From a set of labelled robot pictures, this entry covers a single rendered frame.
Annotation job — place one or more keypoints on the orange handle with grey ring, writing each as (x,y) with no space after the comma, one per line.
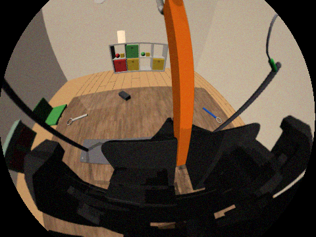
(182,73)

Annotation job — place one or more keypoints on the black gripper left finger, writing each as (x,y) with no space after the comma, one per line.
(160,152)

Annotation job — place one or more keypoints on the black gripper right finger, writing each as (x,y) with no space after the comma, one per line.
(206,147)

